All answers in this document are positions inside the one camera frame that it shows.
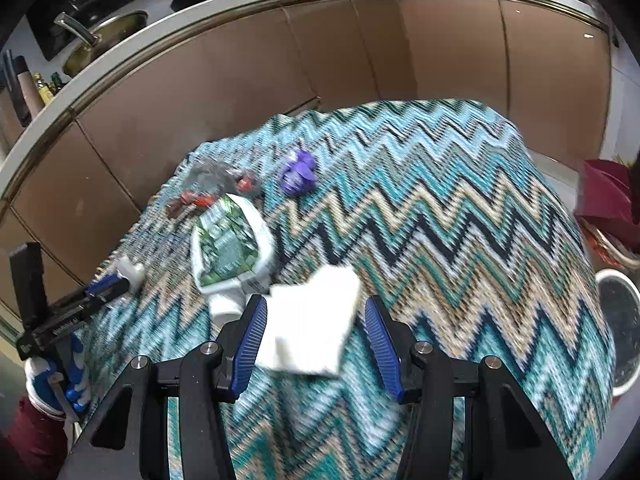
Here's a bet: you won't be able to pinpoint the grey clear plastic wrapper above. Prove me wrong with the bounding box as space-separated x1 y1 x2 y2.
182 156 236 196

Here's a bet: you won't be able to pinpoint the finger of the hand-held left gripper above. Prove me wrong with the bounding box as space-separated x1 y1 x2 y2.
50 274 132 319

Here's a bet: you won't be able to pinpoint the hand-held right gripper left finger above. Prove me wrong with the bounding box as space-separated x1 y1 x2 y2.
60 294 268 480

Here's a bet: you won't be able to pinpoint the small white wrapper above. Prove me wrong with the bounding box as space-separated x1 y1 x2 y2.
114 256 146 291

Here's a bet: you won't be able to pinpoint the person's left forearm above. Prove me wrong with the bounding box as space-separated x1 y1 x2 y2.
0 396 76 480

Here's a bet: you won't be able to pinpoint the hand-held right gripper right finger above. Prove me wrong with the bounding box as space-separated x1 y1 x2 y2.
365 296 573 480

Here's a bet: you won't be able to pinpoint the teal zigzag knitted blanket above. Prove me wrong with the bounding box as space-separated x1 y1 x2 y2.
82 99 618 480

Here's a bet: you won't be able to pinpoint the purple crumpled wrapper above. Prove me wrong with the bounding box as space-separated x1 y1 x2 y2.
278 149 317 196

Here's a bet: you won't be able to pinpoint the person's left hand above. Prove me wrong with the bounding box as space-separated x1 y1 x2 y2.
25 332 92 418

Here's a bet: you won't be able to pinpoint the grey bin with white rim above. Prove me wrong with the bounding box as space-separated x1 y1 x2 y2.
595 269 640 397

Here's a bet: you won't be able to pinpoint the oil bottle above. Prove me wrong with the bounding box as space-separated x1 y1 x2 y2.
32 74 54 106

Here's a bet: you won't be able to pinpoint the brown kitchen cabinets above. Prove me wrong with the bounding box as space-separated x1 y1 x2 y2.
0 0 614 331

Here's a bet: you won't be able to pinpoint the brass wok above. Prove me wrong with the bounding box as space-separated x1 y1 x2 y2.
54 10 149 75

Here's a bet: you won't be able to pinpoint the white paper tissue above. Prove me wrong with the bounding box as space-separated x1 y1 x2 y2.
255 265 362 377

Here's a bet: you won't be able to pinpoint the beige bin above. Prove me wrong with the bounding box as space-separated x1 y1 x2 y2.
580 215 640 267

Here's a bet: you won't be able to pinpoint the maroon dustpan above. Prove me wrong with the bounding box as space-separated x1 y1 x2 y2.
575 159 640 228

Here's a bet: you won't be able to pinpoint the crushed white green drink container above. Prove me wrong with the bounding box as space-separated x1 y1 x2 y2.
191 194 275 319

